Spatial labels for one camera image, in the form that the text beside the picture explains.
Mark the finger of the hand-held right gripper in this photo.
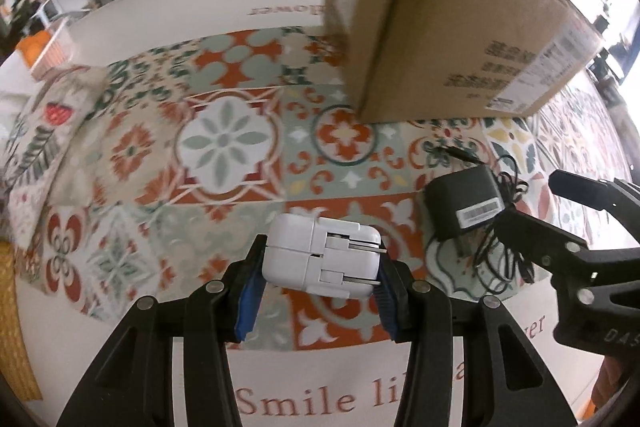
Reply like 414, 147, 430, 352
492, 208, 598, 295
548, 170, 627, 211

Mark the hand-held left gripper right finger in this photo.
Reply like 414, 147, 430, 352
376, 254, 576, 427

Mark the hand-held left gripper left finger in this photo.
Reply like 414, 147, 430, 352
56, 234, 268, 427

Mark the white plug charger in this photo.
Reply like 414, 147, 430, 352
261, 213, 387, 299

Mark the black power adapter with cable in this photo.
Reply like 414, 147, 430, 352
424, 144, 536, 295

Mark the brown cardboard box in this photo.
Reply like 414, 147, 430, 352
322, 0, 606, 124

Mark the person's right forearm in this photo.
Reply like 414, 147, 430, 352
592, 354, 626, 413

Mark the patterned tablecloth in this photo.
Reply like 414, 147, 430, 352
0, 0, 631, 427

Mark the yellow woven box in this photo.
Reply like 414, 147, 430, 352
0, 242, 43, 403

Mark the floral fabric tissue pouch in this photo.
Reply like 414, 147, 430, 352
0, 64, 108, 248

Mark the white plastic basket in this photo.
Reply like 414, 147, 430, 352
27, 19, 73, 80

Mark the orange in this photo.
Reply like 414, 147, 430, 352
17, 32, 51, 58

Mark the white shoe rack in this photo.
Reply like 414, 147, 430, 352
30, 0, 66, 28

